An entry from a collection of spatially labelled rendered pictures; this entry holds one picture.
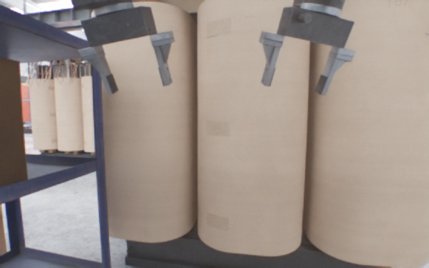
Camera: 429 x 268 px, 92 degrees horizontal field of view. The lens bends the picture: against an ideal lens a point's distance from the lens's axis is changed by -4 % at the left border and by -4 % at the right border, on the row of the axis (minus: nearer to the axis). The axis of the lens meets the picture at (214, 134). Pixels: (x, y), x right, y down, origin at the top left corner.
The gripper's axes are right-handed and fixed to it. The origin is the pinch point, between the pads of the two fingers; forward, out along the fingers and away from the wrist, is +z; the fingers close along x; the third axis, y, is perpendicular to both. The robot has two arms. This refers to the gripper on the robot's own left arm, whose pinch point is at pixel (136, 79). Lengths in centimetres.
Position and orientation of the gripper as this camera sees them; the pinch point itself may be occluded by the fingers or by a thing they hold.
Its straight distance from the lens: 51.4
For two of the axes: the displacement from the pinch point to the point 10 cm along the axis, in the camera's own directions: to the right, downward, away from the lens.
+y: 1.1, -4.8, 8.7
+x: -9.8, 1.0, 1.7
